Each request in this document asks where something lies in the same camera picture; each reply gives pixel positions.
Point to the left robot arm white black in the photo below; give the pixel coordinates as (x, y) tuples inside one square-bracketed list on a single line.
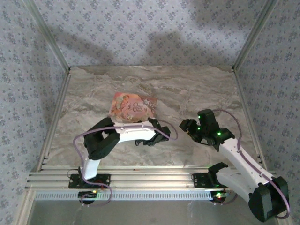
[(133, 133)]

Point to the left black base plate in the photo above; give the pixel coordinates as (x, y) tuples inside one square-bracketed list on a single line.
[(75, 181)]

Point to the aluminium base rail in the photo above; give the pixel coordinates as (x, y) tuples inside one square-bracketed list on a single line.
[(152, 178)]

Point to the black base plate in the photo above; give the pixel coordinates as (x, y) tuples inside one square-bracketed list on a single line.
[(75, 181), (199, 181)]

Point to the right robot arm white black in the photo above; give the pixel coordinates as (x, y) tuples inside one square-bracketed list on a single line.
[(234, 159)]

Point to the controller board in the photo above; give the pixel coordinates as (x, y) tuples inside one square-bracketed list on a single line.
[(215, 196), (85, 194)]

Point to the right controller board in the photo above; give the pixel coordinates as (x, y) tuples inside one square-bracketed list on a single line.
[(215, 196)]

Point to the aluminium table side rail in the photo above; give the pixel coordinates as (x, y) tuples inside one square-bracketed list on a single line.
[(57, 110), (245, 105)]

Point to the aluminium frame post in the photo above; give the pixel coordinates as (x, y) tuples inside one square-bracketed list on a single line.
[(255, 30), (47, 35)]

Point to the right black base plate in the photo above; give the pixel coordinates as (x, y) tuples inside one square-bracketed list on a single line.
[(199, 181)]

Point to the left controller board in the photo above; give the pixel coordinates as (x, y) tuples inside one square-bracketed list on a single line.
[(85, 194)]

